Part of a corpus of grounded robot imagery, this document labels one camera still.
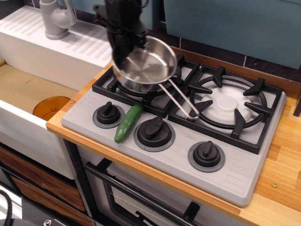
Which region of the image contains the wooden drawer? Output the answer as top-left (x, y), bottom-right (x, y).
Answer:
top-left (11, 176), bottom-right (92, 226)
top-left (0, 144), bottom-right (86, 211)

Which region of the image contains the grey toy stove top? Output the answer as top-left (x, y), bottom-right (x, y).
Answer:
top-left (61, 44), bottom-right (287, 208)

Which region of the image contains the black right burner grate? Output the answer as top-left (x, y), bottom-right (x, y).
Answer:
top-left (168, 66), bottom-right (286, 154)

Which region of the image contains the stainless steel pan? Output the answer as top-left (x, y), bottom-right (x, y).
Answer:
top-left (112, 36), bottom-right (199, 120)

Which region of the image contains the black burner grate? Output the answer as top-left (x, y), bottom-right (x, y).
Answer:
top-left (168, 66), bottom-right (286, 154)
top-left (92, 55), bottom-right (200, 118)

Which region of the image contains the black oven door handle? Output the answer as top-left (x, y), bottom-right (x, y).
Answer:
top-left (84, 159), bottom-right (200, 226)

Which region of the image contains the teal cabinet right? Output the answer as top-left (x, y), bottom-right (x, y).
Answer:
top-left (164, 0), bottom-right (301, 69)

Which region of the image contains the black left stove knob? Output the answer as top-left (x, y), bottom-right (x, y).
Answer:
top-left (93, 101), bottom-right (125, 129)

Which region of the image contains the white toy sink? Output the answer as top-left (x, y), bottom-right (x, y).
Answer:
top-left (0, 6), bottom-right (111, 179)

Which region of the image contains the grey toy faucet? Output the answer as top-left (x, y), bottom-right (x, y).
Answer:
top-left (40, 0), bottom-right (76, 40)

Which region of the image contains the wooden drawer front upper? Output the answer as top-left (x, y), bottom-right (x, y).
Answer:
top-left (0, 144), bottom-right (86, 211)

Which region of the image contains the black right stove knob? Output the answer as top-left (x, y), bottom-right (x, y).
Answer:
top-left (188, 141), bottom-right (226, 173)

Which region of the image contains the green toy pickle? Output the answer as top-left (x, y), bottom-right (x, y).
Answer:
top-left (114, 104), bottom-right (143, 144)

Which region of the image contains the wooden drawer front lower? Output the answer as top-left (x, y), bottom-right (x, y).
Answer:
top-left (11, 176), bottom-right (92, 226)

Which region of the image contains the black middle stove knob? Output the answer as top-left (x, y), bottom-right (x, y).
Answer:
top-left (134, 117), bottom-right (175, 152)

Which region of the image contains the orange plastic plate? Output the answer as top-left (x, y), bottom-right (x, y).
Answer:
top-left (32, 96), bottom-right (70, 121)

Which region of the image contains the black stove knob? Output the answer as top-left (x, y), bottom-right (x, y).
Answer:
top-left (134, 117), bottom-right (175, 152)
top-left (93, 101), bottom-right (125, 129)
top-left (188, 141), bottom-right (226, 173)

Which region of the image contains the black left burner grate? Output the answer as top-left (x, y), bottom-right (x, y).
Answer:
top-left (92, 55), bottom-right (200, 118)

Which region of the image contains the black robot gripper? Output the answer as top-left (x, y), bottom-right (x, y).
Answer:
top-left (93, 0), bottom-right (149, 68)

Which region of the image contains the black braided cable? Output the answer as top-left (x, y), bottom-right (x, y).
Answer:
top-left (0, 188), bottom-right (14, 226)

